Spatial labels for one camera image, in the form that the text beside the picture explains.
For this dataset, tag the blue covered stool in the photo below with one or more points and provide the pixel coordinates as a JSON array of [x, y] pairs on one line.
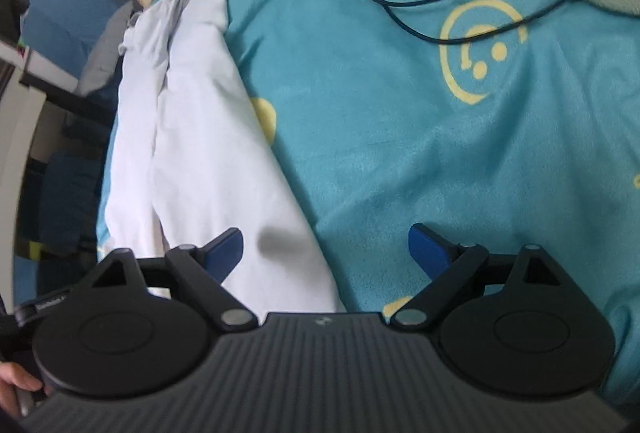
[[65, 193]]

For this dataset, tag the white table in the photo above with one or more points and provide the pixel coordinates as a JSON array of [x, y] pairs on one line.
[[20, 138]]

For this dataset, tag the white t-shirt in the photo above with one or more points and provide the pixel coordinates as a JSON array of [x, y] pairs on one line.
[[200, 163]]

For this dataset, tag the grey seat cushion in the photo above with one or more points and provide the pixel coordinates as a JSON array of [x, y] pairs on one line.
[[105, 53]]

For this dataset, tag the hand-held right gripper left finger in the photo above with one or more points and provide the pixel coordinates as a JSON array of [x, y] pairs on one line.
[[225, 253]]

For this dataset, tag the teal printed bed sheet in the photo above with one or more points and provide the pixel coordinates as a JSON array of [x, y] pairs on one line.
[[410, 138]]

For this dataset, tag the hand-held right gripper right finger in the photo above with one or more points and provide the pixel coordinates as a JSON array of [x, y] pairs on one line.
[[425, 253]]

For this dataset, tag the person's left hand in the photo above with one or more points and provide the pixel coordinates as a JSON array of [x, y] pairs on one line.
[[17, 380]]

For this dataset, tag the blue covered chair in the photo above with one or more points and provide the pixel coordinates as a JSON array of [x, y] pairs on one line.
[[60, 18]]

